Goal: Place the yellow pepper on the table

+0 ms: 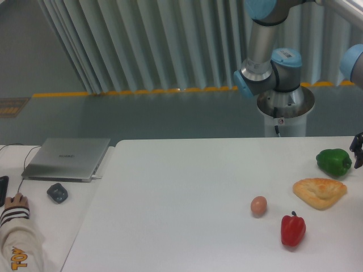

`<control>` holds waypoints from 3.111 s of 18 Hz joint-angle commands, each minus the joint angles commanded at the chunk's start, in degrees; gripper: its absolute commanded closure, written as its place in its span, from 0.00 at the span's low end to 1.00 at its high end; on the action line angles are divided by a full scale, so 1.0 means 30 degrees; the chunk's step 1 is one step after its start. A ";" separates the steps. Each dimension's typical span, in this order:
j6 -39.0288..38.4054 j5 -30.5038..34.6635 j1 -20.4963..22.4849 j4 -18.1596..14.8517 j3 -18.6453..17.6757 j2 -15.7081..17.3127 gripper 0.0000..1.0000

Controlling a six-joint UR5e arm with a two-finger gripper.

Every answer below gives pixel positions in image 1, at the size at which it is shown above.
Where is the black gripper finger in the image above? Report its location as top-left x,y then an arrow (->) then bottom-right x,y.
349,132 -> 363,169

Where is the cream sleeved forearm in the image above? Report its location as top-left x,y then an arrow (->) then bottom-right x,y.
1,206 -> 44,271

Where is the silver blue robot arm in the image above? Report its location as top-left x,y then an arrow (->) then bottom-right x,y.
234,1 -> 362,137

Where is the green bell pepper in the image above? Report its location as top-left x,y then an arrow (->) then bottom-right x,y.
315,148 -> 352,177

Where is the red bell pepper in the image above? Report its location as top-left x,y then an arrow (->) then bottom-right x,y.
280,211 -> 306,247

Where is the person's hand on mouse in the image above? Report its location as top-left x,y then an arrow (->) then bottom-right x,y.
5,193 -> 29,209

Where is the golden flat bread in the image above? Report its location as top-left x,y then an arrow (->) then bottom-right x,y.
293,178 -> 348,210

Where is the brown egg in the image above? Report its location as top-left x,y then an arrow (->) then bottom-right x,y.
250,196 -> 267,216

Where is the silver closed laptop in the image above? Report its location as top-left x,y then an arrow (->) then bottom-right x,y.
22,138 -> 110,182

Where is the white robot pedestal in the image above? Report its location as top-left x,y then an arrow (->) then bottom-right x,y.
257,86 -> 315,137

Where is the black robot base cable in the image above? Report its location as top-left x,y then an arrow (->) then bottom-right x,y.
273,106 -> 282,138

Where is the black mouse cable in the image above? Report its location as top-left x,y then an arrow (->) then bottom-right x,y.
0,143 -> 42,196

